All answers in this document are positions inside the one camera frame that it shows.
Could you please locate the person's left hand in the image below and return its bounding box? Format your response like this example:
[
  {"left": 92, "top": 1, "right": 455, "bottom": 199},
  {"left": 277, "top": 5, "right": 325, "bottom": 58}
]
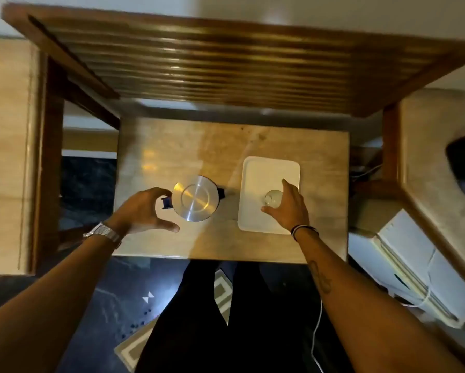
[{"left": 114, "top": 187, "right": 180, "bottom": 234}]

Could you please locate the person's right hand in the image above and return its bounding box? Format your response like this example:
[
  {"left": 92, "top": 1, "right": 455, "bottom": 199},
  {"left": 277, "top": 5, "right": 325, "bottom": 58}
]
[{"left": 261, "top": 179, "right": 311, "bottom": 232}]

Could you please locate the clear drinking glass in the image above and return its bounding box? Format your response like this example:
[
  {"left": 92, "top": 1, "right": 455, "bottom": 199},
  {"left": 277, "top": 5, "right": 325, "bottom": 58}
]
[{"left": 264, "top": 189, "right": 284, "bottom": 208}]

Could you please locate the person's left forearm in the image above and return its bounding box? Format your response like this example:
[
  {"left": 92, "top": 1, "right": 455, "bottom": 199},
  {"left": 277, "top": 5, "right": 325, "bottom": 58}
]
[{"left": 0, "top": 228, "right": 129, "bottom": 373}]

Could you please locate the person's right forearm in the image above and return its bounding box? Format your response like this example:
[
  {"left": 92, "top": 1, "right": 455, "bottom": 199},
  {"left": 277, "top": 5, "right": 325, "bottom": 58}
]
[{"left": 294, "top": 227, "right": 465, "bottom": 373}]

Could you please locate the white rectangular tray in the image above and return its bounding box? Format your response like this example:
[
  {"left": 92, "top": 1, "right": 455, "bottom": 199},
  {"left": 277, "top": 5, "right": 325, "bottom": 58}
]
[{"left": 237, "top": 156, "right": 301, "bottom": 235}]

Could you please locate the black wristband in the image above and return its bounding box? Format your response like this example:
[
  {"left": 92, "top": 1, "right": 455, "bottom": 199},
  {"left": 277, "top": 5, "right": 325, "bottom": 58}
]
[{"left": 291, "top": 225, "right": 319, "bottom": 242}]

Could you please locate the silver metal wristwatch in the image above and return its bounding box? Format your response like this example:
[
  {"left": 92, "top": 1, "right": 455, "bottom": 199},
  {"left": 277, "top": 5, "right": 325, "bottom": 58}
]
[{"left": 83, "top": 222, "right": 123, "bottom": 250}]

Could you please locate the person's left leg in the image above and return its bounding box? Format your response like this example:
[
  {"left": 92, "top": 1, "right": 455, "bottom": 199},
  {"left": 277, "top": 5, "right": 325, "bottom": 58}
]
[{"left": 135, "top": 259, "right": 230, "bottom": 373}]

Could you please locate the person's leg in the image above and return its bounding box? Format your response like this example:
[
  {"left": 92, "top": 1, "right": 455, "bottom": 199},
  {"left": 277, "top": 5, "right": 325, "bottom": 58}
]
[
  {"left": 135, "top": 259, "right": 230, "bottom": 373},
  {"left": 227, "top": 262, "right": 355, "bottom": 373}
]

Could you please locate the person's right leg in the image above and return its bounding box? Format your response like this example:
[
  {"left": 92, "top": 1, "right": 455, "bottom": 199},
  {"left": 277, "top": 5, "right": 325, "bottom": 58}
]
[{"left": 227, "top": 262, "right": 355, "bottom": 373}]

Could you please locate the white box appliance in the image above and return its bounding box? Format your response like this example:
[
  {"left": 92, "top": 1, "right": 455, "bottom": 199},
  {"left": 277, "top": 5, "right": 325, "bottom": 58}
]
[{"left": 349, "top": 209, "right": 465, "bottom": 330}]

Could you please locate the steel kettle with black handle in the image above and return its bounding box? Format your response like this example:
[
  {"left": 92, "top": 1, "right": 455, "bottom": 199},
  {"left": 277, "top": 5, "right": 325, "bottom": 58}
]
[{"left": 161, "top": 175, "right": 225, "bottom": 223}]

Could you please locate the thin white cable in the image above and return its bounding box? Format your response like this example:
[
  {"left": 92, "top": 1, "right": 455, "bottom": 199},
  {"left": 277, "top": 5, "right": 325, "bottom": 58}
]
[{"left": 310, "top": 299, "right": 325, "bottom": 373}]

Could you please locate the wooden slatted shelf frame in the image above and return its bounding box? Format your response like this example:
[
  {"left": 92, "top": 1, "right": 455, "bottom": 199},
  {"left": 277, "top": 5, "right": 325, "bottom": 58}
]
[{"left": 1, "top": 1, "right": 465, "bottom": 275}]

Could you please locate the white cord on appliance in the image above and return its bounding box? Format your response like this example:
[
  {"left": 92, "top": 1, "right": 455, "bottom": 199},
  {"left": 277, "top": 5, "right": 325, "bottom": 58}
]
[{"left": 398, "top": 248, "right": 439, "bottom": 308}]

